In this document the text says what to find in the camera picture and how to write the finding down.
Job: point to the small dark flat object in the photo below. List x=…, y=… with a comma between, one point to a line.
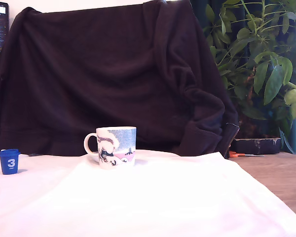
x=34, y=154

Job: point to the green leafy houseplant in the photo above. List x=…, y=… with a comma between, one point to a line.
x=273, y=81

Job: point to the white tablecloth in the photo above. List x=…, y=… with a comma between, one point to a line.
x=148, y=197

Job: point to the blue coffee capsule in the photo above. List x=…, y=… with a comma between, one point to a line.
x=10, y=164

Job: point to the dark draped fleece garment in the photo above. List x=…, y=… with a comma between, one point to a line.
x=101, y=74

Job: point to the dark rectangular planter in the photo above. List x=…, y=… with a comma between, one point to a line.
x=256, y=146

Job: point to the white illustrated coffee mug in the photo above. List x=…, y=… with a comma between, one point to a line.
x=118, y=148

